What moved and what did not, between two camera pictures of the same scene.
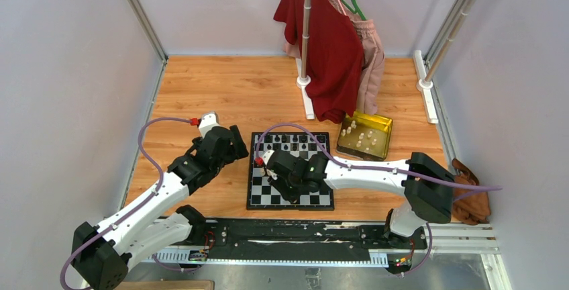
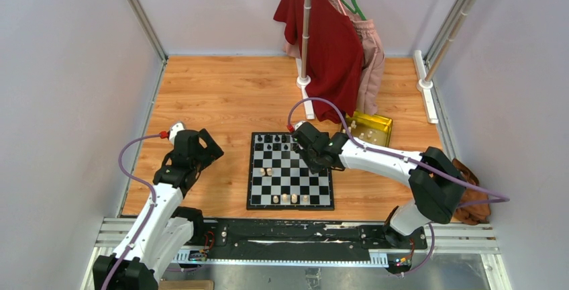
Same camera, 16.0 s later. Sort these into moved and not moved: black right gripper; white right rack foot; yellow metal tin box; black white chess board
Moved: black right gripper
Not moved: black white chess board; white right rack foot; yellow metal tin box
